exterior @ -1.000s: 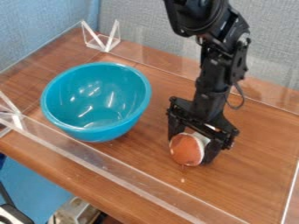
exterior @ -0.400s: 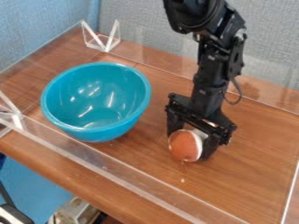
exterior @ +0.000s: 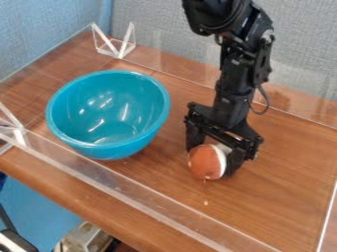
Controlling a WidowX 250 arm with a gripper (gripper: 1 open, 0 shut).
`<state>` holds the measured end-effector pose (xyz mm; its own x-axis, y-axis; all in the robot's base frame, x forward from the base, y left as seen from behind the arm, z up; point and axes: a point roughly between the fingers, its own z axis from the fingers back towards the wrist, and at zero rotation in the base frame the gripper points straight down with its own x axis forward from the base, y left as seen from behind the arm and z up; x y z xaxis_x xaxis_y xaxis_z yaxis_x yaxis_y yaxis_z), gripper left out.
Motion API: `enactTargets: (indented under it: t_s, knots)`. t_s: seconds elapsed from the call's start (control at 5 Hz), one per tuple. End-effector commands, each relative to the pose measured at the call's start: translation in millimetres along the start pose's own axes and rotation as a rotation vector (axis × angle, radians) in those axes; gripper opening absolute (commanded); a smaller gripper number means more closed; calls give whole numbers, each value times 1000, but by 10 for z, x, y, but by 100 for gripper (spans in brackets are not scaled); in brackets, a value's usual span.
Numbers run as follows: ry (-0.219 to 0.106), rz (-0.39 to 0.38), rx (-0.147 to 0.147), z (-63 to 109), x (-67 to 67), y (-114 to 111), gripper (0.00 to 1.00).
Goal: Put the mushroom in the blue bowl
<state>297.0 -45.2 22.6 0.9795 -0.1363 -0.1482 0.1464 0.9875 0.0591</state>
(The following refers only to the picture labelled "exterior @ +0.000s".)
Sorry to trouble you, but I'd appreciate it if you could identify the clear acrylic front barrier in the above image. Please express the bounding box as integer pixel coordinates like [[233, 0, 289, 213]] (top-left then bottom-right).
[[0, 126, 282, 252]]

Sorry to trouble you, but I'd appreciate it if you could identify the clear acrylic barrier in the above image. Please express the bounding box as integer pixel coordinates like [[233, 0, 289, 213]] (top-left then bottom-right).
[[106, 33, 337, 129], [0, 126, 282, 252]]

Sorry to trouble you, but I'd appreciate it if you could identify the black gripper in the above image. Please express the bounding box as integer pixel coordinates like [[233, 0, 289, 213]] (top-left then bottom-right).
[[185, 102, 263, 176]]

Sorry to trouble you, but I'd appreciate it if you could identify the white box under table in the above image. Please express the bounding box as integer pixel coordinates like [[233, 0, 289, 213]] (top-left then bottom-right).
[[53, 221, 114, 252]]

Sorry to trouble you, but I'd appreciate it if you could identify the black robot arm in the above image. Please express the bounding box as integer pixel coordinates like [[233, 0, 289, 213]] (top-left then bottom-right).
[[182, 0, 275, 180]]

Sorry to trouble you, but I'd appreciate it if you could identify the clear acrylic corner bracket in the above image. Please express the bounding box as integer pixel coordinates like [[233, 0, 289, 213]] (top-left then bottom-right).
[[91, 23, 136, 59]]

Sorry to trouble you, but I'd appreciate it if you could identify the clear acrylic back barrier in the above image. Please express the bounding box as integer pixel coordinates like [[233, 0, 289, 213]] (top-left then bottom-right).
[[106, 33, 337, 129]]

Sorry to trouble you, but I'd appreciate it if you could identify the brown and white toy mushroom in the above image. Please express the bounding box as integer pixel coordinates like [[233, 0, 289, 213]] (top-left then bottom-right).
[[189, 144, 231, 180]]

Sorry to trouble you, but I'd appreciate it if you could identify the blue plastic bowl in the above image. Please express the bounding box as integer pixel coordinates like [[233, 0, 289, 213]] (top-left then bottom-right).
[[44, 70, 171, 160]]

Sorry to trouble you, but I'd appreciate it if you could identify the grey black object bottom left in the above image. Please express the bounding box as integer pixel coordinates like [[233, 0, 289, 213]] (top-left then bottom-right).
[[0, 204, 40, 252]]

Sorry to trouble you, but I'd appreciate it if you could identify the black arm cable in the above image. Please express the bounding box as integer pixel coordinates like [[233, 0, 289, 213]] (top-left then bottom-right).
[[247, 84, 271, 116]]

